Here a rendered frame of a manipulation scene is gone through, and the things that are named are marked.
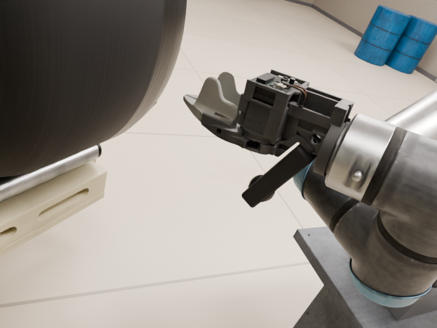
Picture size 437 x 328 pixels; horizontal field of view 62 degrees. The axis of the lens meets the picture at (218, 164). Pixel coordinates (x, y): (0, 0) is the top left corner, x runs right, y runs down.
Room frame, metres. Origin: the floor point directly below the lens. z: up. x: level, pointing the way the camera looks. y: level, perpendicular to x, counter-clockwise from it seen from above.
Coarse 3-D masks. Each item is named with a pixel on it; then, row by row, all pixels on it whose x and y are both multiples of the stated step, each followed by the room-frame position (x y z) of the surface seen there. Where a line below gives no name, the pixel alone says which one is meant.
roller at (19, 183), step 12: (72, 156) 0.55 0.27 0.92; (84, 156) 0.57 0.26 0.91; (96, 156) 0.60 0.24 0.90; (48, 168) 0.49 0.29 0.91; (60, 168) 0.51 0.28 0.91; (72, 168) 0.54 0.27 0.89; (0, 180) 0.42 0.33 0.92; (12, 180) 0.43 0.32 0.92; (24, 180) 0.45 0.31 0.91; (36, 180) 0.47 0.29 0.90; (0, 192) 0.41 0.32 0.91; (12, 192) 0.42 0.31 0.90
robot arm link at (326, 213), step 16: (432, 96) 0.55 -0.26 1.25; (400, 112) 0.54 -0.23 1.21; (416, 112) 0.53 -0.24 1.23; (432, 112) 0.52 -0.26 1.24; (416, 128) 0.50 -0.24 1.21; (432, 128) 0.50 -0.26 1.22; (304, 176) 0.46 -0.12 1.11; (320, 176) 0.44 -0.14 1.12; (304, 192) 0.45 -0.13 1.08; (320, 192) 0.43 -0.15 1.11; (336, 192) 0.42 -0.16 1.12; (320, 208) 0.42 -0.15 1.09; (336, 208) 0.40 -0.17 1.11; (336, 224) 0.39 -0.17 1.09
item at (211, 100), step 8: (208, 80) 0.42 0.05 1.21; (216, 80) 0.42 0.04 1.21; (208, 88) 0.42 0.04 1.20; (216, 88) 0.42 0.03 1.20; (184, 96) 0.45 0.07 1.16; (200, 96) 0.43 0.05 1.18; (208, 96) 0.42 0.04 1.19; (216, 96) 0.42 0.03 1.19; (192, 104) 0.43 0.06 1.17; (200, 104) 0.42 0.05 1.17; (208, 104) 0.42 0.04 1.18; (216, 104) 0.42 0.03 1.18; (224, 104) 0.41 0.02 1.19; (232, 104) 0.41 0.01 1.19; (192, 112) 0.42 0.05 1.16; (200, 112) 0.41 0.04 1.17; (208, 112) 0.41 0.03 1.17; (216, 112) 0.41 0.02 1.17; (224, 112) 0.41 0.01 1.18; (232, 112) 0.41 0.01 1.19; (200, 120) 0.41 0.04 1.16; (224, 120) 0.40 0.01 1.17; (232, 120) 0.40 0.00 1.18
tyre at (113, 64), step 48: (0, 0) 0.33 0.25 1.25; (48, 0) 0.35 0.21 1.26; (96, 0) 0.39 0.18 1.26; (144, 0) 0.47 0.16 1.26; (0, 48) 0.33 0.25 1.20; (48, 48) 0.35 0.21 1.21; (96, 48) 0.39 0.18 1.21; (144, 48) 0.47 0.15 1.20; (0, 96) 0.33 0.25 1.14; (48, 96) 0.35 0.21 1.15; (96, 96) 0.40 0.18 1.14; (144, 96) 0.50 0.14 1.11; (0, 144) 0.34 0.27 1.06; (48, 144) 0.37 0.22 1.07; (96, 144) 0.51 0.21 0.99
